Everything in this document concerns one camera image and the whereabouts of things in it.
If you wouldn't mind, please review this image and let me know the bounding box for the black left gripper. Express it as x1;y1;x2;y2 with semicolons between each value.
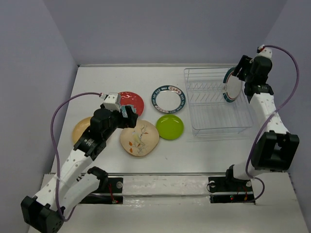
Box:
103;106;138;140

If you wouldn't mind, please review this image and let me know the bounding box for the red plate with teal flower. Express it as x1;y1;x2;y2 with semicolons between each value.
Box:
119;91;144;117

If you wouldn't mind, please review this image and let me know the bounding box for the small green red rimmed plate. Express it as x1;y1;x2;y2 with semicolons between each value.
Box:
223;67;242;103

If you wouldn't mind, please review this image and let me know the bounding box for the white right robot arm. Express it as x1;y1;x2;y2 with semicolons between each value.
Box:
224;55;300;190

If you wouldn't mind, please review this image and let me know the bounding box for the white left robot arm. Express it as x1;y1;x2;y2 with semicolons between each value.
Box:
21;106;138;233

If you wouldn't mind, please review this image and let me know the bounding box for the beige plate with bird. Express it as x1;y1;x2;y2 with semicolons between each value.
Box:
120;119;159;157

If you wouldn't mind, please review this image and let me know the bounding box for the lime green plate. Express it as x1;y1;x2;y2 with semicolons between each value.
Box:
155;115;184;140

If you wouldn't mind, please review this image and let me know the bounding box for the large green rimmed lettered plate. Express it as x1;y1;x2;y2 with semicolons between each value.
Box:
151;85;186;114

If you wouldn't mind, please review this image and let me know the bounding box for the plain yellow plate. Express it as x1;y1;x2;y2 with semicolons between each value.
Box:
71;117;91;144

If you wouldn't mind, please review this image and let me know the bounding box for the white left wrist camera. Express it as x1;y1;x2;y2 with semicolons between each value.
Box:
100;93;121;112

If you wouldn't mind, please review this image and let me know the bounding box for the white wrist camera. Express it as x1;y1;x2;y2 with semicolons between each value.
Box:
256;45;272;59
100;93;121;112

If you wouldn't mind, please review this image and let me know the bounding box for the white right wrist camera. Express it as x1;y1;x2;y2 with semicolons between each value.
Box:
256;45;272;59

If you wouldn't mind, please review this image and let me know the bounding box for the white wire dish rack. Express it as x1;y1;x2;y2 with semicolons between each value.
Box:
184;67;253;136

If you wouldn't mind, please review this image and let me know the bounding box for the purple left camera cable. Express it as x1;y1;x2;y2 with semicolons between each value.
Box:
50;92;104;222

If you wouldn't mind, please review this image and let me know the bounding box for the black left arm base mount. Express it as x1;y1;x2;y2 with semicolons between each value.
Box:
80;177;123;205

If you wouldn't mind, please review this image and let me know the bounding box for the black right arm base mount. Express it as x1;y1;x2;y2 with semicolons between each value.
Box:
207;176;255;203

